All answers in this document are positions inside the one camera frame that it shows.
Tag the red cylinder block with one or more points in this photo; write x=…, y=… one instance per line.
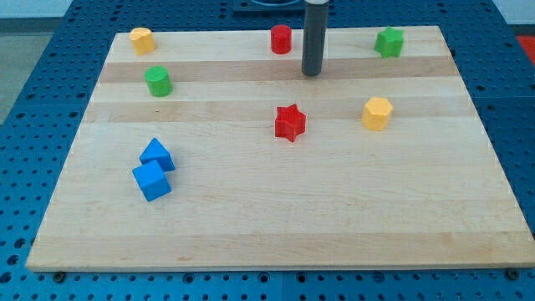
x=281, y=39

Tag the yellow heart-shaped block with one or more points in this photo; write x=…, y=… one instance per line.
x=142, y=40

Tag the light wooden board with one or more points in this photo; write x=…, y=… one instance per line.
x=425, y=192

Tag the blue triangular prism block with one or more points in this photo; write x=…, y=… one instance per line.
x=155, y=151

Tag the green cylinder block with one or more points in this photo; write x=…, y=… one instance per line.
x=158, y=81

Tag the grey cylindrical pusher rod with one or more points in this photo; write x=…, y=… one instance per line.
x=314, y=30

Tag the red star block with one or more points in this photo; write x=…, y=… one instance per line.
x=290, y=122

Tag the blue cube block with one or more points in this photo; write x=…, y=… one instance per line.
x=152, y=180

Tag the green star block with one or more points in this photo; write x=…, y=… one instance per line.
x=389, y=42

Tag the yellow hexagonal block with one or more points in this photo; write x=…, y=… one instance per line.
x=376, y=113

